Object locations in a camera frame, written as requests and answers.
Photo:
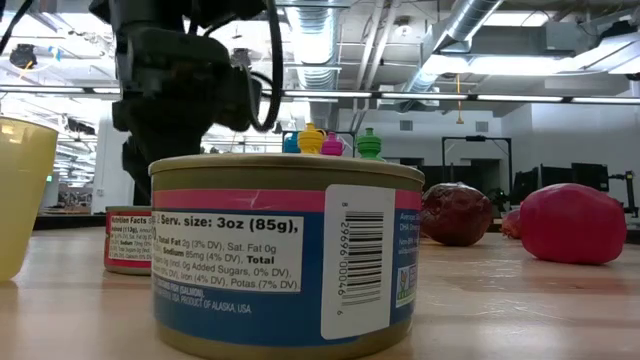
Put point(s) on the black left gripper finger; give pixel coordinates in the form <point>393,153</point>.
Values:
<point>139,175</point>
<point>175,151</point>

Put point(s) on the red label can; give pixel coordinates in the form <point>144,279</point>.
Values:
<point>127,240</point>

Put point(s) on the blue plastic bottle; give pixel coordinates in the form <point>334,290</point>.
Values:
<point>291,145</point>

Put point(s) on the yellow plastic bin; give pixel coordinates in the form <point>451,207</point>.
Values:
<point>25,200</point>

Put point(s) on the yellow plastic bottle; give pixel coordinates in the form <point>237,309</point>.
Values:
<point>311,142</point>

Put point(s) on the pink plastic bottle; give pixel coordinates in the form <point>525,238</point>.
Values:
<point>332,147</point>

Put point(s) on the blue label can gold lid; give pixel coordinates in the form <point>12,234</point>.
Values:
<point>250,310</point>

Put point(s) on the green plastic bottle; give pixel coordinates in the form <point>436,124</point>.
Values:
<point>370,147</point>

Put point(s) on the dark red round fruit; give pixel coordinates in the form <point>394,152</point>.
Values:
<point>455,215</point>

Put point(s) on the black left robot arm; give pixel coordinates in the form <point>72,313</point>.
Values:
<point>165,12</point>

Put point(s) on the black round ceiling fixture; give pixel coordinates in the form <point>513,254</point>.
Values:
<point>242,57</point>
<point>23,56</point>

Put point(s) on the ceiling light bar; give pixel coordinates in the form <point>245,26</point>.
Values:
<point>425,95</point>

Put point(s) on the dark red wrinkled fruit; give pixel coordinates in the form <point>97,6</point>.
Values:
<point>511,225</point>

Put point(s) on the black computer monitor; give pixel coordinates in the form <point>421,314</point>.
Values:
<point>590,177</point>
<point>556,177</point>
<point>526,185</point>

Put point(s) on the black monitor stand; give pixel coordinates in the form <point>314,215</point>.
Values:
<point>630,195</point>

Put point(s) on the silver vertical ventilation duct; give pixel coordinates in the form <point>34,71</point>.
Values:
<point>315,50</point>

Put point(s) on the silver diagonal ventilation duct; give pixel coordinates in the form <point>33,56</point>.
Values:
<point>470,20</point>

